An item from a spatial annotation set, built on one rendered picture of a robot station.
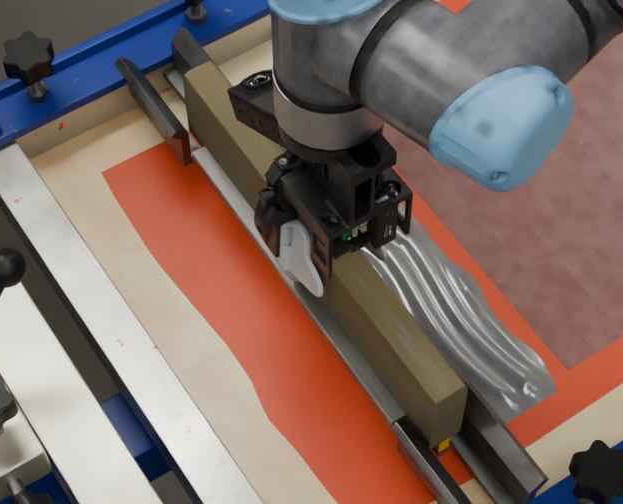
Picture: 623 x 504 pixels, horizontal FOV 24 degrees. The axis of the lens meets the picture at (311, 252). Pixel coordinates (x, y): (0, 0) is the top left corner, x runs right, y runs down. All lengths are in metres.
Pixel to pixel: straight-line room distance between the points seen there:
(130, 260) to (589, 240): 0.39
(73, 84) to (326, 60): 0.47
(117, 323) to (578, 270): 0.39
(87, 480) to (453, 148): 0.38
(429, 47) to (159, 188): 0.49
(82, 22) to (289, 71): 1.81
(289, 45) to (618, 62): 0.56
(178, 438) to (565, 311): 0.34
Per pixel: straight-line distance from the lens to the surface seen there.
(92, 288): 1.18
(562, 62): 0.86
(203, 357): 1.18
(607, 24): 0.89
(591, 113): 1.34
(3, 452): 1.03
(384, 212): 1.01
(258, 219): 1.06
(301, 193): 1.00
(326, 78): 0.87
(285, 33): 0.87
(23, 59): 1.24
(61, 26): 2.69
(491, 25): 0.84
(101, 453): 1.06
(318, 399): 1.16
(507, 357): 1.18
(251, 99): 1.05
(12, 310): 1.12
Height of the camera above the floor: 1.99
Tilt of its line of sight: 58 degrees down
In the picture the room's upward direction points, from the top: straight up
